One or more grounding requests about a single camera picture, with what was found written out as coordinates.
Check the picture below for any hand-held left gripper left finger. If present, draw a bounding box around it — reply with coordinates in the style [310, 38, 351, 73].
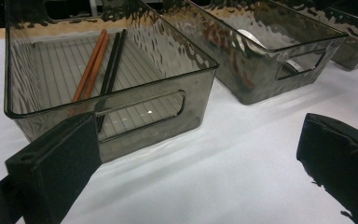
[5, 112, 103, 224]

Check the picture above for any smoky clear plastic bin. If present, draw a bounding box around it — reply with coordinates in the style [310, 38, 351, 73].
[3, 0, 221, 163]
[268, 0, 358, 71]
[164, 0, 350, 105]

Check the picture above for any brown wooden chopstick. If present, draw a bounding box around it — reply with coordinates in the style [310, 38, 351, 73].
[82, 32, 111, 101]
[70, 28, 108, 104]

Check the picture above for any black chopstick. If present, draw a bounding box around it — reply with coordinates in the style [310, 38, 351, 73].
[96, 28, 129, 133]
[99, 31, 121, 96]

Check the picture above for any brown wooden spoon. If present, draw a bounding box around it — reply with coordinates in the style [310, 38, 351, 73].
[203, 21, 257, 91]

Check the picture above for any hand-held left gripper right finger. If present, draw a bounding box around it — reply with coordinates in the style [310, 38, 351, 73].
[296, 112, 358, 224]

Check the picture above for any white ceramic spoon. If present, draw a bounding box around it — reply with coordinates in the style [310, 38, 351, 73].
[236, 28, 303, 75]

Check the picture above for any white table cover sheet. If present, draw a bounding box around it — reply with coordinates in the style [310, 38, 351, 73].
[0, 36, 358, 224]

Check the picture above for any white metal stand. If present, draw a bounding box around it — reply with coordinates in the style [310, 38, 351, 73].
[88, 0, 99, 17]

